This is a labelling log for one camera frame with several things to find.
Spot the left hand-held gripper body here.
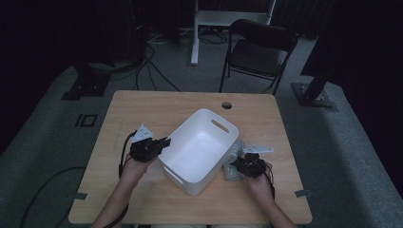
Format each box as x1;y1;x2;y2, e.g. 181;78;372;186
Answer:
128;123;163;163

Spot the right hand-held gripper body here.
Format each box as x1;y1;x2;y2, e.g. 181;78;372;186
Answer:
235;142;275;180

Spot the grey knitted cloth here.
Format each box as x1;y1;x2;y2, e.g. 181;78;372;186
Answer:
222;139;247;182

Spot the white plastic bin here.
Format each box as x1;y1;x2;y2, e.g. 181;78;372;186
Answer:
157;107;240;197

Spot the person's left hand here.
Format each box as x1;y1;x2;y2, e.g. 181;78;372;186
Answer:
121;154;157;188

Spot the person's right hand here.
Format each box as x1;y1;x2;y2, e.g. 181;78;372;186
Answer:
244;161;276;201

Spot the black stand with square base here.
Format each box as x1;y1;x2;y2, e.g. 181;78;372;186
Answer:
60;61;112;102

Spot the black slanted stand with base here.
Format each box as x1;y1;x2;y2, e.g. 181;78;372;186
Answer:
291;37;339;113

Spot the black folding chair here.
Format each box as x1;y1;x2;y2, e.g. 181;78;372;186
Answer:
219;18;299;97

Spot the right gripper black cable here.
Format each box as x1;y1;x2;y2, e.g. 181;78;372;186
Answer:
263;163;277;201

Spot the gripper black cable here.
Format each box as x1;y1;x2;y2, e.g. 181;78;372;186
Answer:
19;130;138;228
263;163;277;201

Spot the black floor cable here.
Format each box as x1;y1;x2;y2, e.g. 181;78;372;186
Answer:
134;44;182;93

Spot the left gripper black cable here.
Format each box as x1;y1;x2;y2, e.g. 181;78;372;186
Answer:
19;130;138;228

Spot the white metal desk frame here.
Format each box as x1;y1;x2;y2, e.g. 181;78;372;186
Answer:
190;0;278;67

